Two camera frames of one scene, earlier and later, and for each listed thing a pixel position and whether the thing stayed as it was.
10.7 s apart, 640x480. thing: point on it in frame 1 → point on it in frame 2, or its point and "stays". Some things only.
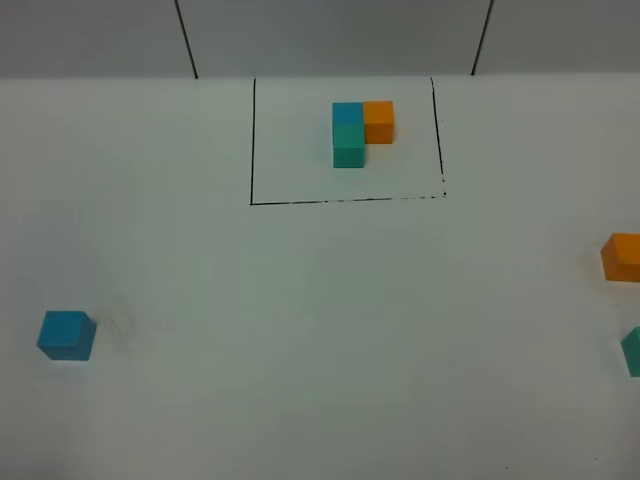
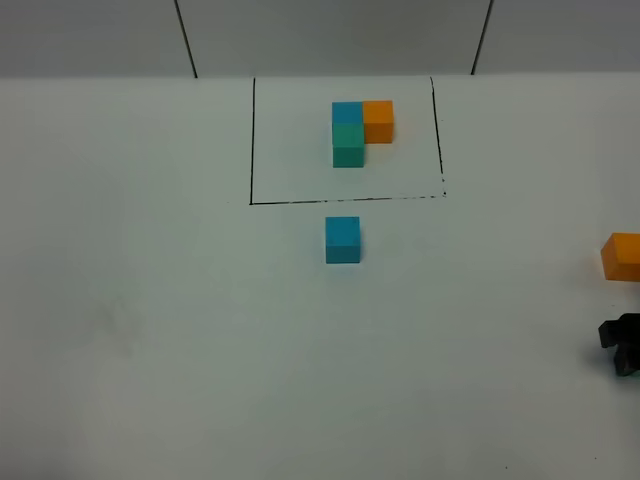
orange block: x=621 y=257 stays
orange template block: x=379 y=122 stays
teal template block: x=348 y=142 stays
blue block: x=67 y=335 → x=343 y=239
